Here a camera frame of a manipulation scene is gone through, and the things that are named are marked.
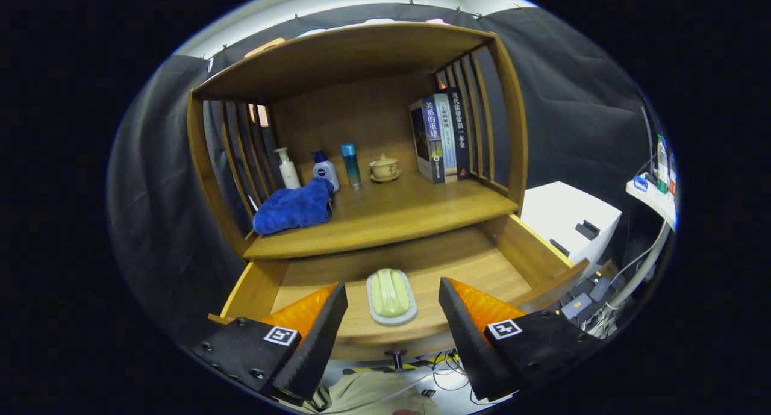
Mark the yellow lidded teacup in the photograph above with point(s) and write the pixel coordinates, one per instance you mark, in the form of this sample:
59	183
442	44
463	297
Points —
384	168

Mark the teal glass bottle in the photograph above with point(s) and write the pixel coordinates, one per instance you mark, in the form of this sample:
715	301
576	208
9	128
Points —
351	165

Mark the white pump bottle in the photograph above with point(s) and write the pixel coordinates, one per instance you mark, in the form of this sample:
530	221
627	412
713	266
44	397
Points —
289	174

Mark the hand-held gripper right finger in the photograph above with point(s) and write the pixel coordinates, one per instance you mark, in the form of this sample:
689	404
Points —
470	346

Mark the small blue object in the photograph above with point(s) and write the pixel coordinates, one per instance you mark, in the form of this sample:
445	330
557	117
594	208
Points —
639	183

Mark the black power adapter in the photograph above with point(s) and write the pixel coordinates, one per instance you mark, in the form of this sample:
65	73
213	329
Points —
575	306

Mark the white spine book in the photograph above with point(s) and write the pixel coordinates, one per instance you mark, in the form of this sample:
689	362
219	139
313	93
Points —
447	138

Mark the wooden cabinet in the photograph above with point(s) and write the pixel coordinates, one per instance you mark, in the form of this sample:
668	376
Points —
343	114

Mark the blue towel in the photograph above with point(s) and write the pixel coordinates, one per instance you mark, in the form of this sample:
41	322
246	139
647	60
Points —
292	207

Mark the red label water bottle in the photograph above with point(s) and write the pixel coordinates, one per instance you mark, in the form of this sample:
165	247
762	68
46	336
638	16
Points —
671	174

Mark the white table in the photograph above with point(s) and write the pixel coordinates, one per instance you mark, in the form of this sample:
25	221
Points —
653	203

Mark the black spine book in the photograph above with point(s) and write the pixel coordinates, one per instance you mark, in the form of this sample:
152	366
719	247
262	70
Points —
461	132

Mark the white lotion bottle blue cap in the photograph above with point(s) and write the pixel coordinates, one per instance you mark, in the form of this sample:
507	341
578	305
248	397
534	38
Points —
325	173

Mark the white side cabinet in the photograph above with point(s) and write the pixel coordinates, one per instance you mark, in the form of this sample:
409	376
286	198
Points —
560	207

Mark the blue spine book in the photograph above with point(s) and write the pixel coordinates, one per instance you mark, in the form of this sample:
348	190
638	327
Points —
433	138

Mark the green label water bottle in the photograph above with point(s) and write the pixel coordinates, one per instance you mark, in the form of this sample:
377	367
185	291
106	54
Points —
662	162

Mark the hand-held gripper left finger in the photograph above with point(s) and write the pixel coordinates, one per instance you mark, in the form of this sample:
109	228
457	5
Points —
313	349

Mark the person's beige trousers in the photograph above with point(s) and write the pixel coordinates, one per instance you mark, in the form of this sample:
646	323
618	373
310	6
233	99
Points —
373	394

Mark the wooden countertop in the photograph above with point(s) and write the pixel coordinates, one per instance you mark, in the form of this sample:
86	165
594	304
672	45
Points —
397	216

